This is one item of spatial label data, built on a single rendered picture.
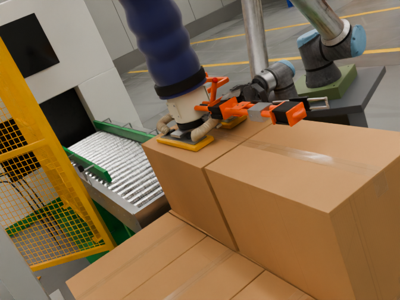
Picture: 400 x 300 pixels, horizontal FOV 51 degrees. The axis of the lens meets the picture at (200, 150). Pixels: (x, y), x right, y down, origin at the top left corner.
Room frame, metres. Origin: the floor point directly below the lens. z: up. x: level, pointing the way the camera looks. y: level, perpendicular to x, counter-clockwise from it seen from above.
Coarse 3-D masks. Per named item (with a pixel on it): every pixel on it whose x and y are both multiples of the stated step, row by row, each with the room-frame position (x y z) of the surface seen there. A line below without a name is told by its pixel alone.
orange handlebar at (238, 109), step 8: (208, 80) 2.07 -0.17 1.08; (224, 80) 1.93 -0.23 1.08; (208, 88) 1.89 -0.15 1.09; (232, 104) 1.54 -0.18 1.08; (240, 104) 1.48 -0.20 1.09; (248, 104) 1.46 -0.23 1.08; (232, 112) 1.48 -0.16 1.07; (240, 112) 1.43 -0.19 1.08; (264, 112) 1.32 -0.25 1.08; (296, 112) 1.21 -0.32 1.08; (304, 112) 1.21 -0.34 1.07
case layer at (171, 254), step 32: (160, 224) 1.88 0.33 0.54; (192, 224) 1.76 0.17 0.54; (128, 256) 1.72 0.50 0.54; (160, 256) 1.61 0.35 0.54; (192, 256) 1.52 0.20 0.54; (224, 256) 1.43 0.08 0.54; (96, 288) 1.58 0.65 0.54; (128, 288) 1.48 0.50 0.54; (160, 288) 1.40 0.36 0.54; (192, 288) 1.32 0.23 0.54; (224, 288) 1.25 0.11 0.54; (256, 288) 1.18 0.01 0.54; (288, 288) 1.12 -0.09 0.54
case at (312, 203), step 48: (240, 144) 1.48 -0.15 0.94; (288, 144) 1.31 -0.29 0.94; (336, 144) 1.18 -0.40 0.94; (384, 144) 1.06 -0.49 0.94; (240, 192) 1.23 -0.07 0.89; (288, 192) 1.02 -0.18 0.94; (336, 192) 0.93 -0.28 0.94; (384, 192) 0.94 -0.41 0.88; (240, 240) 1.37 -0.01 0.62; (288, 240) 1.06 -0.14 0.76; (336, 240) 0.87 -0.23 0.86; (384, 240) 0.92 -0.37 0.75; (336, 288) 0.92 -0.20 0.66; (384, 288) 0.91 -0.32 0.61
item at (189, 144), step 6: (162, 138) 1.84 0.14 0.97; (168, 138) 1.80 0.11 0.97; (174, 138) 1.77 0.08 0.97; (180, 138) 1.73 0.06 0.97; (186, 138) 1.70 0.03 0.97; (204, 138) 1.63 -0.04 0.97; (210, 138) 1.62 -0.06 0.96; (168, 144) 1.78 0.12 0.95; (174, 144) 1.72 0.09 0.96; (180, 144) 1.68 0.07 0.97; (186, 144) 1.65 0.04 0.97; (192, 144) 1.62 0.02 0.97; (198, 144) 1.60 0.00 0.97; (204, 144) 1.60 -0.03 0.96; (192, 150) 1.60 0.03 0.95; (198, 150) 1.58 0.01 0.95
